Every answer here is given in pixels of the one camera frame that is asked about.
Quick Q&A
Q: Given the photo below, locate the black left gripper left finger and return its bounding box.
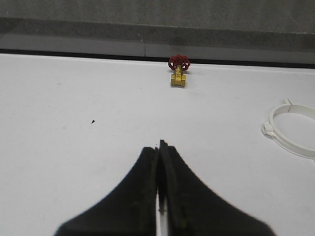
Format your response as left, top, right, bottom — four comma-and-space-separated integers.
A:
56, 147, 158, 236

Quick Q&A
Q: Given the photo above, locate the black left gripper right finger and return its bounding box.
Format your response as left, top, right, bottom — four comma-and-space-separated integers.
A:
159, 141, 275, 236

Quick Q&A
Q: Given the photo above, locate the white half-ring clamp with tab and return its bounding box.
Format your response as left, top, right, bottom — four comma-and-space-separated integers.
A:
261, 99, 315, 161

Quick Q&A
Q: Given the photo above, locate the grey stone ledge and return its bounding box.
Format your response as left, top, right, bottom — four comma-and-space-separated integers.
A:
0, 0, 315, 64

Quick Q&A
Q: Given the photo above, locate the brass valve with red handle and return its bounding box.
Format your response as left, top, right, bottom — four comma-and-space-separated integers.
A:
168, 55, 190, 87

